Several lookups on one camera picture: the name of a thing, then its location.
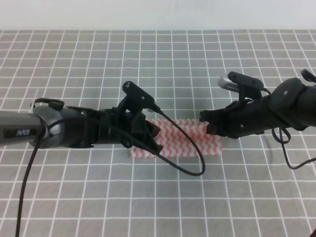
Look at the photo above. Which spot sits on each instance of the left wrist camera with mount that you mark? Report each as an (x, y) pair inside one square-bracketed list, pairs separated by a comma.
[(136, 99)]

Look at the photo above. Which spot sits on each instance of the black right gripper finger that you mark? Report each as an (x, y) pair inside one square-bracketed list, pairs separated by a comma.
[(215, 129), (214, 116)]

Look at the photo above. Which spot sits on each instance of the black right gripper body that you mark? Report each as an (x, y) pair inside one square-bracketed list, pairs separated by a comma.
[(253, 118)]

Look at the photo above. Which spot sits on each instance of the grey grid tablecloth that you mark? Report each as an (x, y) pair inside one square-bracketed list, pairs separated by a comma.
[(247, 191)]

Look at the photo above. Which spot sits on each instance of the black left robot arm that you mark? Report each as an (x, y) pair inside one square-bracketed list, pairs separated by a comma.
[(54, 125)]

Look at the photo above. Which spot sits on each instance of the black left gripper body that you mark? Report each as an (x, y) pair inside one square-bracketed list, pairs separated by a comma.
[(117, 126)]

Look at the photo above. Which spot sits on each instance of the pink white wavy striped towel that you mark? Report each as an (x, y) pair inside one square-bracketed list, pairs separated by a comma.
[(175, 144)]

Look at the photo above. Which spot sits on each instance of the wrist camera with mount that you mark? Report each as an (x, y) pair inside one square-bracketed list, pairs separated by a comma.
[(136, 99), (247, 87)]

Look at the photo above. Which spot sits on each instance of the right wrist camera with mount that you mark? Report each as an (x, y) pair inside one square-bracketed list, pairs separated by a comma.
[(247, 87)]

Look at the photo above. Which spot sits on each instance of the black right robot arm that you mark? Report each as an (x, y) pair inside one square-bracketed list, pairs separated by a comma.
[(291, 105)]

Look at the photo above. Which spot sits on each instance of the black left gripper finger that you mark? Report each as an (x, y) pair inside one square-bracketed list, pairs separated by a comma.
[(150, 130), (147, 148)]

